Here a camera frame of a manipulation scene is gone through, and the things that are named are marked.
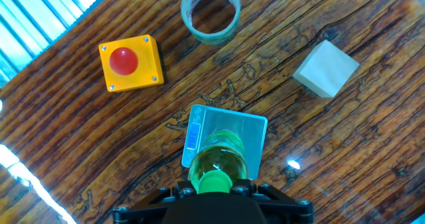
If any orange emergency stop button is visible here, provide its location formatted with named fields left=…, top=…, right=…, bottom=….
left=98, top=34, right=165, bottom=93

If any green tea bottle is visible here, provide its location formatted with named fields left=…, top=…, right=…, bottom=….
left=187, top=130, right=250, bottom=195

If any silver digital scale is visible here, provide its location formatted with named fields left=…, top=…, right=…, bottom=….
left=181, top=104, right=269, bottom=181

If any clear tape roll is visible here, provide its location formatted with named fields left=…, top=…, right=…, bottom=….
left=180, top=0, right=242, bottom=47

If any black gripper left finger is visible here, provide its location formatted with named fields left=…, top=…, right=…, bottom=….
left=112, top=179, right=200, bottom=224

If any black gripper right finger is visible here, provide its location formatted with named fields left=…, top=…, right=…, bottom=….
left=230, top=179, right=315, bottom=224

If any large wooden cube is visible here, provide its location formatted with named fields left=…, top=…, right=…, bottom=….
left=292, top=39, right=361, bottom=99

